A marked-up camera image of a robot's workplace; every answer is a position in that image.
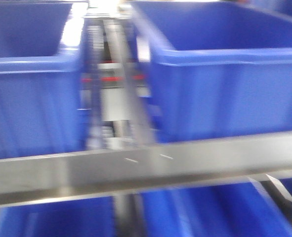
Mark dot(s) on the blue bin lower shelf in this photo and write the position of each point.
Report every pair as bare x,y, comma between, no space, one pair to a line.
234,210

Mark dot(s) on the large blue target bin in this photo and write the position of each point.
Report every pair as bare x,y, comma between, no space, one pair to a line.
216,69

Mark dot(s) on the blue neighbour bin left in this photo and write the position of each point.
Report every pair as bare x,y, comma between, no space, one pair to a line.
41,65

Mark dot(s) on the steel shelf front rail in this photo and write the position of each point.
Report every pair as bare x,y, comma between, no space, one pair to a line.
89,174

